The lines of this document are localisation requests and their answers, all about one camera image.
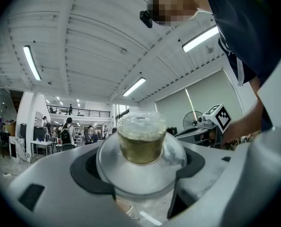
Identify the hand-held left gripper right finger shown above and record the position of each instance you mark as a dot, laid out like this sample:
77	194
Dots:
225	185

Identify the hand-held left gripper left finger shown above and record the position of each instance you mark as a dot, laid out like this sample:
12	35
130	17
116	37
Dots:
60	197

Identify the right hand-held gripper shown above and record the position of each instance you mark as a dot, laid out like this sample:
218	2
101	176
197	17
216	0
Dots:
217	117

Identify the small clear bottle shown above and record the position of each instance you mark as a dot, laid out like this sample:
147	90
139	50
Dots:
140	145

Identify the person's right forearm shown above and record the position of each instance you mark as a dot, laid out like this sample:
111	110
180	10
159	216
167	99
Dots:
244	126

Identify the person's right hand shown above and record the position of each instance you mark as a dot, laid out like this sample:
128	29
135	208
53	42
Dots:
212	138

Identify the grey roller blind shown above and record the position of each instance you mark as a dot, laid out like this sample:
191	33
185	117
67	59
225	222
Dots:
171	110
213	91

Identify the white power strip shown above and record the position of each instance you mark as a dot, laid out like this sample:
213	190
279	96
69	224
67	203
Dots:
7	174

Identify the white table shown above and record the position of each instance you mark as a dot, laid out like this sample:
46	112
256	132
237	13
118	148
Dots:
41	142

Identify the white marble pattern cabinet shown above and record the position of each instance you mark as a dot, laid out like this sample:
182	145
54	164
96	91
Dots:
18	150

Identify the black backpack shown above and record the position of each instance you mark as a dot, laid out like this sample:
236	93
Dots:
65	135

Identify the tall glass window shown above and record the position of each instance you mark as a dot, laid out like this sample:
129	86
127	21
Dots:
121	111

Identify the white ceiling tube light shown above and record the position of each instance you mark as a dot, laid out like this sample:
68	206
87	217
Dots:
134	87
199	39
31	63

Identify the black mezzanine railing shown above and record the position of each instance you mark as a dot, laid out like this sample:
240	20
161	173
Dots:
83	112

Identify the person's navy t-shirt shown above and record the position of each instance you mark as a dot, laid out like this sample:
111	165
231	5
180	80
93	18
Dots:
244	20

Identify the person's head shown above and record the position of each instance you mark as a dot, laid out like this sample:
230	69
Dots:
173	3

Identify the black pedestal fan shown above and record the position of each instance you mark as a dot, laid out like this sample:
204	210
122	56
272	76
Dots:
190	119

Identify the black head-worn camera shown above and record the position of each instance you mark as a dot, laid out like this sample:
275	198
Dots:
146	19

